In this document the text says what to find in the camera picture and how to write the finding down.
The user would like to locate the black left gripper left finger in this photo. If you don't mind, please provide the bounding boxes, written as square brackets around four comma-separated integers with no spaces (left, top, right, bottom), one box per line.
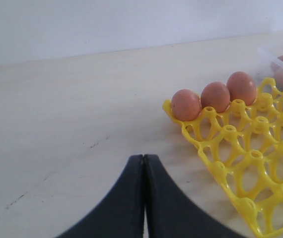
[59,155,144,238]

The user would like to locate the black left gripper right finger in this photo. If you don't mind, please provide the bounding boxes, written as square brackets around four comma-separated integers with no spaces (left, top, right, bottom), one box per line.
[143,155,241,238]

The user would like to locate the yellow plastic egg tray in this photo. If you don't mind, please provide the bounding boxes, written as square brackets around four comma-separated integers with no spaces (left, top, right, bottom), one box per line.
[177,77,283,238]

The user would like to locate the clear plastic storage box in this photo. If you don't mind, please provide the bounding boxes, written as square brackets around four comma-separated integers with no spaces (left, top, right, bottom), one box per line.
[256,45,283,91]

